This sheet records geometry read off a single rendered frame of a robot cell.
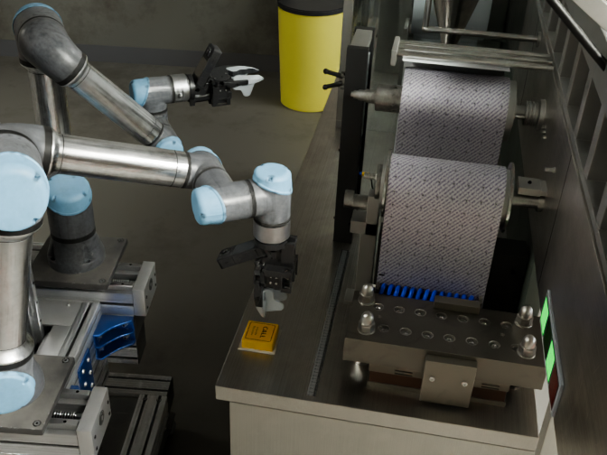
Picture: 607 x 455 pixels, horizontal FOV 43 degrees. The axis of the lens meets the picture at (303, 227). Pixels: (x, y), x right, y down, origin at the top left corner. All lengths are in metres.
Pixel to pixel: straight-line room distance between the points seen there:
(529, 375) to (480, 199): 0.36
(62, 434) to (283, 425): 0.48
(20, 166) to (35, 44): 0.64
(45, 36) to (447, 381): 1.17
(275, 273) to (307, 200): 0.69
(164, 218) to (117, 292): 1.74
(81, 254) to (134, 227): 1.71
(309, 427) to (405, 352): 0.27
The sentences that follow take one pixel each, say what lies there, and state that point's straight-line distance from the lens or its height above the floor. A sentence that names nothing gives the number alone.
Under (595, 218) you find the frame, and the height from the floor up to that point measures 1.46.
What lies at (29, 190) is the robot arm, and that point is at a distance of 1.34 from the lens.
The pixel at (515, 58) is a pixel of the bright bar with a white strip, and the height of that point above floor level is 1.45.
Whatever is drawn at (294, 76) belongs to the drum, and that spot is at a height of 0.23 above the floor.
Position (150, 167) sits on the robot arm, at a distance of 1.53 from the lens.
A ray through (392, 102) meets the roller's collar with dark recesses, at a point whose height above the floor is 1.34.
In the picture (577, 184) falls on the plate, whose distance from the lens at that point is 1.38.
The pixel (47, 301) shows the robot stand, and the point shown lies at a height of 0.73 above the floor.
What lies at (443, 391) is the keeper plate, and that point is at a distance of 1.62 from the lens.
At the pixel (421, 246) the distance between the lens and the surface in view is 1.66.
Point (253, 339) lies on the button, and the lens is 1.72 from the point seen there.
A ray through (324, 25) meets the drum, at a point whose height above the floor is 0.57.
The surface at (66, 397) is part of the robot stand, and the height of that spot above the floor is 0.76.
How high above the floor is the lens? 2.06
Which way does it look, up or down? 33 degrees down
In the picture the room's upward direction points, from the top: 3 degrees clockwise
